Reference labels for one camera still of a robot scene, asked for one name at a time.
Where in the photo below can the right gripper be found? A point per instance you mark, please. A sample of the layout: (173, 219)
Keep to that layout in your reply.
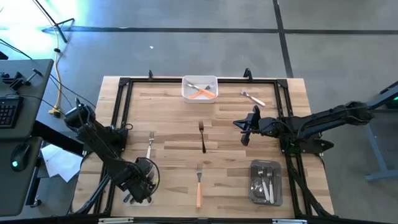
(264, 127)

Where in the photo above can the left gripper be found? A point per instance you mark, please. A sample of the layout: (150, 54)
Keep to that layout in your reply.
(138, 186)

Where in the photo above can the gray translucent bin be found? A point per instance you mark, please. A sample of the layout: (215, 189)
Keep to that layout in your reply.
(277, 174)

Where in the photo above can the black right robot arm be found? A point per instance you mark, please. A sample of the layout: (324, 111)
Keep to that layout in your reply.
(326, 119)

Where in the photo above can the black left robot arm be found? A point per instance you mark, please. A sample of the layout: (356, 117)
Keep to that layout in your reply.
(99, 143)

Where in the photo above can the dark table clamp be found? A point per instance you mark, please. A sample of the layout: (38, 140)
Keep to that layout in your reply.
(150, 75)
(247, 74)

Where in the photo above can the white plastic bin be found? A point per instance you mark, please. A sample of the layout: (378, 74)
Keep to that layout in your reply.
(200, 100)

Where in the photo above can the white paper sheet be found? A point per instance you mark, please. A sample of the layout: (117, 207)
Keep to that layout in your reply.
(59, 161)

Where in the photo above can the black support beam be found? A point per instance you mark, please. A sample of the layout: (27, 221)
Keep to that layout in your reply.
(53, 135)

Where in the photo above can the black computer mouse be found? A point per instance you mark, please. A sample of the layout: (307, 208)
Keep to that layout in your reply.
(21, 155)

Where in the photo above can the gray-blue metal stand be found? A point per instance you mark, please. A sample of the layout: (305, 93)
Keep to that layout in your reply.
(372, 146)

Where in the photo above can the dark gray desk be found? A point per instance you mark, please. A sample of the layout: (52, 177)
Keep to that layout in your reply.
(34, 109)

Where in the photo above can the black keyboard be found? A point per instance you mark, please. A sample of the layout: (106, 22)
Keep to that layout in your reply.
(9, 112)

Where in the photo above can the black floor stand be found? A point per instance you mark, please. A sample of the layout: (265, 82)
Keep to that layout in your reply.
(49, 27)

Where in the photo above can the silver metal bracket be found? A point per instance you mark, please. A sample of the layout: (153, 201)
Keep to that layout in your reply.
(115, 220)
(289, 221)

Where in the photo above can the black aluminium rig frame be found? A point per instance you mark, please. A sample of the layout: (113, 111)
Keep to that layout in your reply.
(155, 80)

